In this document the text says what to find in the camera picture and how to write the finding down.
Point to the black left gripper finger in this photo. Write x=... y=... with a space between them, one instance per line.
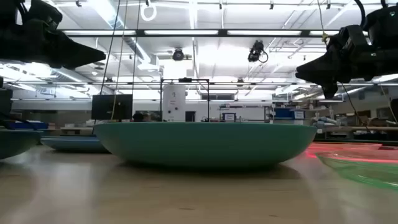
x=73 y=65
x=81 y=51

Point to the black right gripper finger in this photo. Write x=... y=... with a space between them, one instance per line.
x=330 y=90
x=317 y=73

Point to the green transparent plate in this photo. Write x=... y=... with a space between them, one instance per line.
x=367 y=175

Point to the dark teal plastic plate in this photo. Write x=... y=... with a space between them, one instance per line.
x=15 y=143

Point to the large teal plastic plate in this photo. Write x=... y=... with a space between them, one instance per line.
x=205 y=144

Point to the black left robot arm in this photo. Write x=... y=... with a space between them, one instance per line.
x=7 y=12

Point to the wooden workbench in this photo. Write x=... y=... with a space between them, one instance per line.
x=357 y=127

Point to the blue bin with white label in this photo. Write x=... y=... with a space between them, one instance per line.
x=284 y=113

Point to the neon orange transparent plate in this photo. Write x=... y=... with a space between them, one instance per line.
x=342 y=146

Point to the black computer monitor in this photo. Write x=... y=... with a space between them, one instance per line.
x=112 y=107

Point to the black equipment box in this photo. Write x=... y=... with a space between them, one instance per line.
x=5 y=102

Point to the blue storage bins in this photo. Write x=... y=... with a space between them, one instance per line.
x=28 y=125

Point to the blue plastic plate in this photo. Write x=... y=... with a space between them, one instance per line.
x=74 y=144

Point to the person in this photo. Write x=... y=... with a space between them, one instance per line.
x=137 y=117

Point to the small framed sign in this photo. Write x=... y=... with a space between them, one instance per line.
x=229 y=117

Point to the white cabinet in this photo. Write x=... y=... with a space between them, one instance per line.
x=174 y=102

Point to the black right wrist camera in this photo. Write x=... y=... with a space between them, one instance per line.
x=353 y=39

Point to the black ceiling camera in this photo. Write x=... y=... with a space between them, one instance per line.
x=178 y=54
x=256 y=51

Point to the thin black metal frame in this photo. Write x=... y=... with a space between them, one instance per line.
x=186 y=80

